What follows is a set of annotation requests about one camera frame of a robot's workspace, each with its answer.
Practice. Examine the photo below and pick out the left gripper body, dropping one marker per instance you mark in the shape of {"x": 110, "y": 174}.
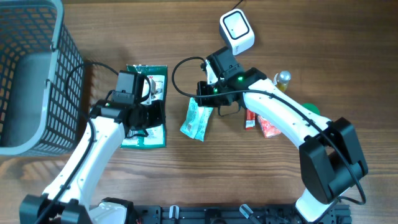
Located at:
{"x": 150, "y": 115}

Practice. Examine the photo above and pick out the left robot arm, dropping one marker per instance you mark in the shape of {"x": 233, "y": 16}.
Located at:
{"x": 67, "y": 199}

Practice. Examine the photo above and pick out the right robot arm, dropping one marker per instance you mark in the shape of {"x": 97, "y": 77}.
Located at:
{"x": 331, "y": 158}

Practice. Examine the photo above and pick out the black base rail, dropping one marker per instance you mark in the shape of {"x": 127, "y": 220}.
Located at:
{"x": 270, "y": 214}

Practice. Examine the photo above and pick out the dark grey mesh basket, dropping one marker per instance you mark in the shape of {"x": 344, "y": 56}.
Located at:
{"x": 41, "y": 90}

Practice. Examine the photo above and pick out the small yellow bottle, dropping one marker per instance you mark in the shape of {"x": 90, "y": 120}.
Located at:
{"x": 282, "y": 79}

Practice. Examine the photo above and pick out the red white tube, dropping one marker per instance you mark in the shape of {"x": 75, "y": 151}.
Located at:
{"x": 250, "y": 119}

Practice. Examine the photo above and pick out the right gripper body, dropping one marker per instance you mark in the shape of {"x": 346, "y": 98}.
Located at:
{"x": 211, "y": 95}

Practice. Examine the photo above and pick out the green lid jar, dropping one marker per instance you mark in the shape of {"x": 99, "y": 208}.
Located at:
{"x": 312, "y": 108}

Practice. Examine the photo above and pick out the white barcode scanner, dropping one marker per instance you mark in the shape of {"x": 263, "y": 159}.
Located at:
{"x": 236, "y": 31}

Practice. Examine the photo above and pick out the light teal sachet pack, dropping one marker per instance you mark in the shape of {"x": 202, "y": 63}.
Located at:
{"x": 196, "y": 120}

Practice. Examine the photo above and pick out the green package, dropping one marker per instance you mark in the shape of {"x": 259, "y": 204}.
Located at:
{"x": 156, "y": 138}

